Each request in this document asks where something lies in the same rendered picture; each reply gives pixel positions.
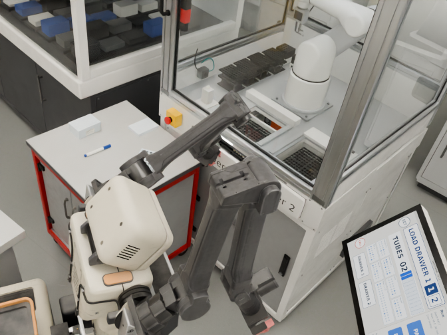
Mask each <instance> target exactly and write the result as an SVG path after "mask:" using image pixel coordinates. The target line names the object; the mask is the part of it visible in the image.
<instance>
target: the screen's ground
mask: <svg viewBox="0 0 447 335"><path fill-rule="evenodd" d="M408 215H409V217H410V220H411V222H412V224H415V223H418V227H419V229H420V232H421V235H422V238H423V240H424V244H425V246H426V249H427V251H428V255H429V257H430V260H431V263H432V266H433V268H434V272H435V274H436V277H437V279H438V283H439V285H440V288H441V291H442V294H443V296H444V300H445V302H446V304H443V305H441V306H438V307H436V308H433V309H430V310H429V309H428V307H427V304H426V301H425V298H424V294H423V291H422V288H421V285H420V282H419V280H418V275H417V273H416V269H415V267H414V263H413V261H412V257H411V254H410V251H409V248H408V245H407V242H406V238H405V236H404V232H403V230H402V229H401V230H400V229H399V226H398V222H397V220H396V221H393V222H391V223H389V224H387V225H385V226H383V227H381V228H379V229H376V230H374V231H372V232H370V233H368V234H366V235H364V236H365V240H366V244H367V246H368V245H370V244H372V243H374V242H377V241H379V240H381V239H383V238H386V240H387V243H388V247H389V250H390V254H391V257H392V261H393V265H394V269H395V271H396V275H397V279H398V283H399V285H400V290H401V293H402V297H403V300H404V304H405V307H406V311H407V314H408V318H405V319H403V320H399V321H397V322H394V323H392V324H389V325H386V326H384V325H383V322H382V316H381V313H380V308H379V305H378V300H377V296H376V291H375V288H374V282H373V278H372V274H371V269H370V266H369V260H368V257H367V252H366V249H365V247H366V246H365V247H363V248H361V249H358V250H355V244H354V241H351V242H350V243H347V246H348V250H349V256H350V260H351V266H352V270H353V276H354V280H355V286H356V290H357V296H358V300H359V306H360V310H361V316H362V320H363V326H364V329H365V335H388V332H387V331H389V330H392V329H395V328H398V327H400V326H401V327H402V331H403V334H404V335H409V334H408V330H407V327H406V325H407V324H409V323H411V322H414V321H417V320H421V322H422V326H423V329H424V333H425V335H447V294H446V291H445V289H444V285H443V284H442V280H441V278H440V275H439V272H438V269H437V267H436V263H435V262H434V258H433V256H432V253H431V250H430V247H429V245H428V241H427V240H426V236H425V234H424V231H423V228H422V225H421V223H420V220H419V218H418V214H417V212H416V211H414V212H412V213H409V214H408ZM405 216H406V215H405ZM405 216H404V217H405ZM363 252H365V256H366V259H367V265H368V268H369V273H370V275H368V276H365V277H363V278H361V279H359V280H357V276H356V272H355V266H354V262H353V257H354V256H356V255H358V254H360V253H363ZM407 259H409V261H410V265H411V267H412V272H413V274H414V277H415V280H416V284H417V287H418V290H419V293H420V297H421V299H422V303H423V306H424V309H425V312H421V313H419V314H416V315H414V316H411V315H410V311H409V308H408V304H407V301H406V297H405V295H404V291H403V287H402V283H401V281H400V277H399V273H398V269H397V267H396V264H397V263H400V262H402V261H405V260H407ZM369 279H371V282H372V287H373V290H374V295H375V299H376V305H373V306H370V307H368V308H366V309H363V305H362V301H361V295H360V291H359V286H358V284H359V283H361V282H364V281H366V280H369Z"/></svg>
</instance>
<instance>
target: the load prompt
mask: <svg viewBox="0 0 447 335"><path fill-rule="evenodd" d="M403 232H404V236H405V238H406V242H407V245H408V248H409V251H410V254H411V257H412V261H413V263H414V267H415V269H416V273H417V275H418V280H419V282H420V285H421V288H422V291H423V294H424V298H425V301H426V304H427V307H428V309H429V310H430V309H433V308H436V307H438V306H441V305H443V304H446V302H445V300H444V296H443V294H442V291H441V288H440V285H439V283H438V279H437V277H436V274H435V272H434V268H433V266H432V263H431V260H430V257H429V255H428V251H427V249H426V246H425V244H424V240H423V238H422V235H421V232H420V229H419V227H418V223H415V224H413V225H411V226H409V227H407V228H405V229H403Z"/></svg>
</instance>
